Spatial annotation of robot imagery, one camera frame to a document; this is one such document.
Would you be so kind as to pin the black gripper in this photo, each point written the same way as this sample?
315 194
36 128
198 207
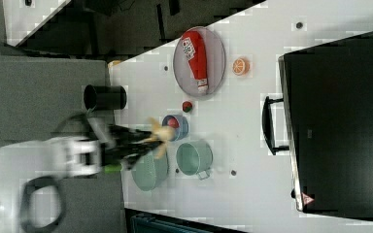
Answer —
128 146

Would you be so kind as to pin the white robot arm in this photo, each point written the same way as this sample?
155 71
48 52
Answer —
30 166

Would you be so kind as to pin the black toaster oven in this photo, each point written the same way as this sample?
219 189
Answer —
328 101

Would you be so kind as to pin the green perforated colander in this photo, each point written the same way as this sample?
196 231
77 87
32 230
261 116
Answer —
149 173

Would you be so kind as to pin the black cylinder cup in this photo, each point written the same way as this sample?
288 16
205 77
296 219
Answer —
102 98

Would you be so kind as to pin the green metal pot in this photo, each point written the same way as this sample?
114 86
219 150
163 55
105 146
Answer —
195 158

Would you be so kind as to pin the red ketchup bottle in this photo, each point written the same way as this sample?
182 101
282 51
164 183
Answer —
195 52

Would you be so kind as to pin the pink round plate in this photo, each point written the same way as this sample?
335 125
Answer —
215 64

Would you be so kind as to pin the orange slice toy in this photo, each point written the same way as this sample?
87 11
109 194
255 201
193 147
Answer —
241 66

